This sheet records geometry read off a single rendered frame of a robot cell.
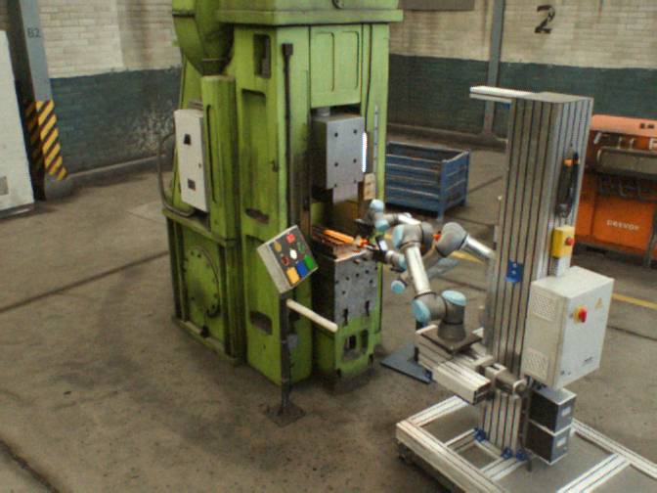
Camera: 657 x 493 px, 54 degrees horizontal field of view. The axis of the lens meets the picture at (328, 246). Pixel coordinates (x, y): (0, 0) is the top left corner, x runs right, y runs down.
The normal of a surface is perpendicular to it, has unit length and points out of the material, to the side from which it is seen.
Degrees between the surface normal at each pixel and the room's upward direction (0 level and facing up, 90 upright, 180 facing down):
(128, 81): 89
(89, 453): 0
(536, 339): 90
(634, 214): 90
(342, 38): 90
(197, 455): 0
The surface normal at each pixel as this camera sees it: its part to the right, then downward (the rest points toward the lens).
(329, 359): -0.77, 0.22
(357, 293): 0.64, 0.27
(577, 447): 0.00, -0.93
